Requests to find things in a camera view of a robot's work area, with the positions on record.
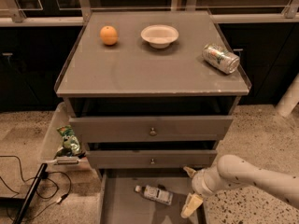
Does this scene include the black cable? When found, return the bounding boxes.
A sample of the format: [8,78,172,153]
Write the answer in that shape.
[0,155,72,222]

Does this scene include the black flat bar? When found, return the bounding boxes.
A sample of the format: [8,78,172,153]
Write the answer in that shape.
[12,163,48,224]

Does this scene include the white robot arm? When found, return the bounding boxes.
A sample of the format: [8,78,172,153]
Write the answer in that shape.
[180,155,299,218]

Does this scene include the grey top drawer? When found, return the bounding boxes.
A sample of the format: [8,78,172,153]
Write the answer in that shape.
[69,116,233,143]

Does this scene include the clear plastic water bottle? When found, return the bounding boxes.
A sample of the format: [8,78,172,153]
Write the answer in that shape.
[135,185,173,205]

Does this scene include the white bowl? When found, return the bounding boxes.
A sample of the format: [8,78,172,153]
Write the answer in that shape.
[141,25,179,49]

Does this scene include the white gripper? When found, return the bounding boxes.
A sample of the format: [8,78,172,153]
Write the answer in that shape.
[180,166,214,218]

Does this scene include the orange fruit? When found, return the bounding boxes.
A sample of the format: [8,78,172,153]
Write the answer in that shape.
[100,26,119,46]

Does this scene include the grey drawer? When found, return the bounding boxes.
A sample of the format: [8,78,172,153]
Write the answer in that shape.
[86,150,217,169]
[69,116,233,143]
[100,169,207,224]

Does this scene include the grey middle drawer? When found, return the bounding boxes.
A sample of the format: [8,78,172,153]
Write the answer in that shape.
[86,150,217,169]

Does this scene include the green chip bag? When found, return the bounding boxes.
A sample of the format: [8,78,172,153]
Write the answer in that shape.
[56,125,82,157]

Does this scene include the grey drawer cabinet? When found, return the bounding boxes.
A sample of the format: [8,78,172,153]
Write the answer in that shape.
[53,10,252,224]

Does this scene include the clear plastic bin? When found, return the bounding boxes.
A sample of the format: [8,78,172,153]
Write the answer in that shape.
[40,103,91,172]

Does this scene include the green soda can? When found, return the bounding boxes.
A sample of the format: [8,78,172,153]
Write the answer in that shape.
[202,44,240,75]

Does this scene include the grey bottom drawer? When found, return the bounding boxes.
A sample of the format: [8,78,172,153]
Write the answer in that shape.
[100,169,207,224]

